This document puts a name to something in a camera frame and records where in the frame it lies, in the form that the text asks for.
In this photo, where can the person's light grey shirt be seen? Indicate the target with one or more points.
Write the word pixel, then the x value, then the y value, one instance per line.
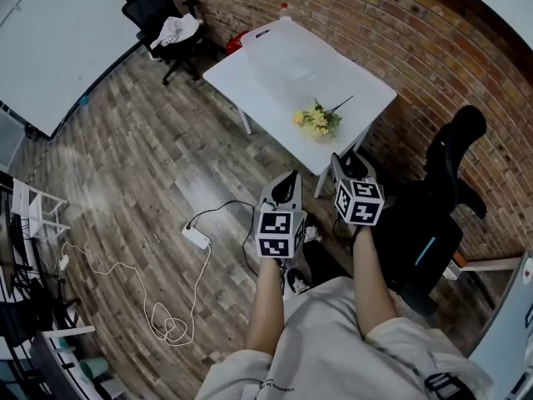
pixel 333 356

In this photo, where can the white power strip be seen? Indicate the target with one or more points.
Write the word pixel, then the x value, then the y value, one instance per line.
pixel 196 236

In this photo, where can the mint green cup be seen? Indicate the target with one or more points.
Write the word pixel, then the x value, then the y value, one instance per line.
pixel 95 368

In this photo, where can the white metal rack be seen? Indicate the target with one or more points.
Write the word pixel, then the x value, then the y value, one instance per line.
pixel 33 206

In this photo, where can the person's left shoe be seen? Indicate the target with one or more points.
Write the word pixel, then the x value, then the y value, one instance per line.
pixel 297 285

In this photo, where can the person's right shoe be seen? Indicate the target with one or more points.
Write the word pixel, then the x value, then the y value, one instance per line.
pixel 312 228

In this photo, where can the person's black trousers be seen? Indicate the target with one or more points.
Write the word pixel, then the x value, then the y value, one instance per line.
pixel 325 265

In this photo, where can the red fire equipment box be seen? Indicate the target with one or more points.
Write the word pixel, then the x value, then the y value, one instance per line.
pixel 235 44

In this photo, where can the white rectangular table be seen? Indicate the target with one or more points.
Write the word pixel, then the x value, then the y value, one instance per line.
pixel 362 106

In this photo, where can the light blue table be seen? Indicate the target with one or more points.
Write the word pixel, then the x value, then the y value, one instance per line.
pixel 504 348

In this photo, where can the white power adapter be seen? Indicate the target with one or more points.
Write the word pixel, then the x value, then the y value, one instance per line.
pixel 63 262

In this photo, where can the small white plate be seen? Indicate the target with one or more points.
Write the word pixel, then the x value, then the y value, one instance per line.
pixel 528 274

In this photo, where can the person's shoe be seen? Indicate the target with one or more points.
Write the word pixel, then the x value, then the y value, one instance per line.
pixel 297 285
pixel 312 228

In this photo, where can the red-capped plastic water bottle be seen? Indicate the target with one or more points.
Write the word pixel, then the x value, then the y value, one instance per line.
pixel 285 13

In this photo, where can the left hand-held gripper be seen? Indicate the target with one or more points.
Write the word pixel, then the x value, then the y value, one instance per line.
pixel 275 233

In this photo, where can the person's right forearm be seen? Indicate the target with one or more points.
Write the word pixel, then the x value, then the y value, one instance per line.
pixel 372 286

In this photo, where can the yellow flowers bunch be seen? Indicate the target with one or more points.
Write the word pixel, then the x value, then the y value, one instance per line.
pixel 316 121

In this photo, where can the white plastic tub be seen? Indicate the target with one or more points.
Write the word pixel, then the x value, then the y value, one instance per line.
pixel 287 56

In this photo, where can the person's left forearm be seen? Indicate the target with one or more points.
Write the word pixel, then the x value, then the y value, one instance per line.
pixel 266 306

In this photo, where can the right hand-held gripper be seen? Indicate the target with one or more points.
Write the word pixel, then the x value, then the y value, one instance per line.
pixel 360 202

